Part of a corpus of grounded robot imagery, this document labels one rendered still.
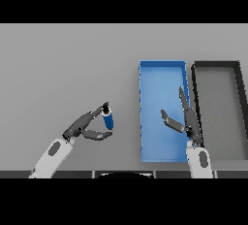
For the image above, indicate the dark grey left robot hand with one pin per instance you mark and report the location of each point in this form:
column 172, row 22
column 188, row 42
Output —
column 78, row 125

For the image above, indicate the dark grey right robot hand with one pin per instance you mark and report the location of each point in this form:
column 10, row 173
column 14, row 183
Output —
column 190, row 122

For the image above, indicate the blue pipe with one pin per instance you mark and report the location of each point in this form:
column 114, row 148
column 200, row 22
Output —
column 108, row 119

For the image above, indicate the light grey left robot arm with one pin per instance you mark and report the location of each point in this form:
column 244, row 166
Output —
column 51, row 157

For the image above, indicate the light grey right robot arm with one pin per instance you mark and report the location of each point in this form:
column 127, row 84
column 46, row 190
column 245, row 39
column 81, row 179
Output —
column 199, row 161

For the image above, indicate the blue bin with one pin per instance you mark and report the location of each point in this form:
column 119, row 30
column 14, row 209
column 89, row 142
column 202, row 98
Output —
column 163, row 112

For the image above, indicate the dark grey bin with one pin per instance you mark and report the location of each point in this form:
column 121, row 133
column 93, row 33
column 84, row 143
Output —
column 219, row 109

